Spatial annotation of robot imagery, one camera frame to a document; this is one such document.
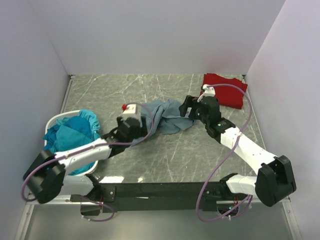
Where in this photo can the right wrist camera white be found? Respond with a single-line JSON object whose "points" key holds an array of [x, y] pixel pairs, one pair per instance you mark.
{"points": [[206, 91]]}

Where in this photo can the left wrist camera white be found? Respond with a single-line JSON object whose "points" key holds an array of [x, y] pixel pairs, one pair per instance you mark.
{"points": [[131, 111]]}

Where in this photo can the white laundry basket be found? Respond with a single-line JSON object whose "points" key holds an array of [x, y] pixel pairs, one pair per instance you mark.
{"points": [[75, 120]]}

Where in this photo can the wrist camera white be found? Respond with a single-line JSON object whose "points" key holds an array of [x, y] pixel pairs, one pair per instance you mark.
{"points": [[131, 111], [206, 91]]}

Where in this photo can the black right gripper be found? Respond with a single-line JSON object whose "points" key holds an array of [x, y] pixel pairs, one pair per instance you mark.
{"points": [[192, 110]]}

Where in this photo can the teal t shirts pile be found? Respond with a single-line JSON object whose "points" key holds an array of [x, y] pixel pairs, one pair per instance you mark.
{"points": [[72, 132]]}

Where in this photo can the red folded t shirt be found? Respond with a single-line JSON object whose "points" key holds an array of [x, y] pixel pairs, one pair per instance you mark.
{"points": [[227, 96]]}

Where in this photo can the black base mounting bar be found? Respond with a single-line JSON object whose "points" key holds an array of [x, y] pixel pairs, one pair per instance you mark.
{"points": [[116, 197]]}

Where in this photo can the grey-blue t shirt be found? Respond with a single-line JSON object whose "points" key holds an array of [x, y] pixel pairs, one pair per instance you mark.
{"points": [[165, 117]]}

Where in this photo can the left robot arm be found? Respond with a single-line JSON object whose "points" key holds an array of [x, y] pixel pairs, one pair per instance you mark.
{"points": [[44, 179]]}

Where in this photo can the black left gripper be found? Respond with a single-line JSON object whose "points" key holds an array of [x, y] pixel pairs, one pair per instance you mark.
{"points": [[142, 124]]}

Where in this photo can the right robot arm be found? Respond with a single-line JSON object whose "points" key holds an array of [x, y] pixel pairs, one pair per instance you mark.
{"points": [[274, 178]]}

